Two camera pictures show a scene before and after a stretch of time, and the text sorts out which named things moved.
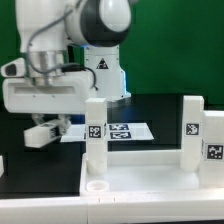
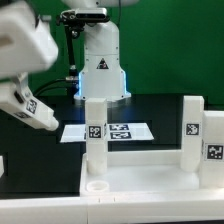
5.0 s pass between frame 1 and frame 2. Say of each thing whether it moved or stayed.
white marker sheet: stayed
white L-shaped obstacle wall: stayed
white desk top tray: stayed
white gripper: moved
